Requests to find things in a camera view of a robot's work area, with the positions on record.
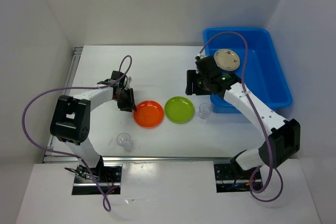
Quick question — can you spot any orange plate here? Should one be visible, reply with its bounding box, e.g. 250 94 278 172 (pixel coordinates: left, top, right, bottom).
133 100 164 129

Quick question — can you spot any beige plate with small motifs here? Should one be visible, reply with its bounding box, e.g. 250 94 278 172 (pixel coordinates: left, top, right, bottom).
214 49 240 71

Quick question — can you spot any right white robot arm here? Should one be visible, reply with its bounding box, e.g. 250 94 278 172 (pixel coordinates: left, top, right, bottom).
186 56 300 178

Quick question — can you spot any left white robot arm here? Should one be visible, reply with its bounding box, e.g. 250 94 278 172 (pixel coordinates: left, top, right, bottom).
50 71 136 182

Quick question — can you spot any clear cup near bin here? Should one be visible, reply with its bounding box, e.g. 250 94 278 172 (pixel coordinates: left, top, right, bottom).
198 103 212 120

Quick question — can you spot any blue plastic bin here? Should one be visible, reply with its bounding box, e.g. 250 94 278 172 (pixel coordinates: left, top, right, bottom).
203 27 292 113

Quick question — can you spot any green plate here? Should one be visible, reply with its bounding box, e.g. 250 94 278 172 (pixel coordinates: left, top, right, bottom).
164 97 195 124

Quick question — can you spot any clear cup front left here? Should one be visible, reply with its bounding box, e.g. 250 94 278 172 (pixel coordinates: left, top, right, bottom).
117 133 133 152

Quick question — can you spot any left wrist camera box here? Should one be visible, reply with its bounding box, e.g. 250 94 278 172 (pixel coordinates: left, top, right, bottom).
124 77 132 90

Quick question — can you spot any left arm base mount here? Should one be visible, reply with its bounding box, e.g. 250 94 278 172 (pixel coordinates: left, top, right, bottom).
65 165 122 195

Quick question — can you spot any aluminium table frame rail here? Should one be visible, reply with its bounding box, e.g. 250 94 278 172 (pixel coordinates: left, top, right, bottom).
41 46 291 164

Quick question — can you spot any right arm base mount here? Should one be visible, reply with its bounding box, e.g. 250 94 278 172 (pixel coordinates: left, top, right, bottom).
214 163 255 193

